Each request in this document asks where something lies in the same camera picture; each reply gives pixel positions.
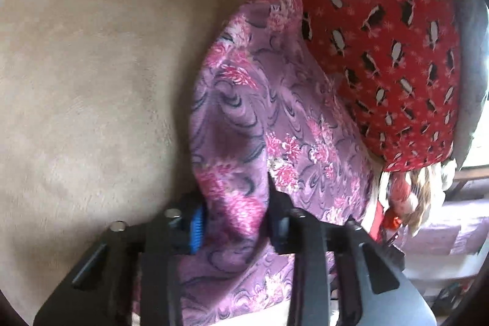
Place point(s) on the red cloth-covered box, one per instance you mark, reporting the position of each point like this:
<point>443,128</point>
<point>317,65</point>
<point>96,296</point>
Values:
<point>378,220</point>

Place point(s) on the purple floral garment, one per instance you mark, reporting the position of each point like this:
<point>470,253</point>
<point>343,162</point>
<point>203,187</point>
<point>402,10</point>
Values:
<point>237,112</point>

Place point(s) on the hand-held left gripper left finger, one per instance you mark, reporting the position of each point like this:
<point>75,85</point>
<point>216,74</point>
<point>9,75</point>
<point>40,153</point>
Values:
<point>196,230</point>

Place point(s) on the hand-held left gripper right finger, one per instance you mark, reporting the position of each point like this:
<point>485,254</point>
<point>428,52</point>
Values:
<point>282,220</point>

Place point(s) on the beige plush blanket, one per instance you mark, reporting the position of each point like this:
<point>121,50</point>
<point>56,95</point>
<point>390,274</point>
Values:
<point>95,81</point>

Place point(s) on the clear bag with pink doll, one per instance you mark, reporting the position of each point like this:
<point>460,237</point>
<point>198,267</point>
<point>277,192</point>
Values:
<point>416,192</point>

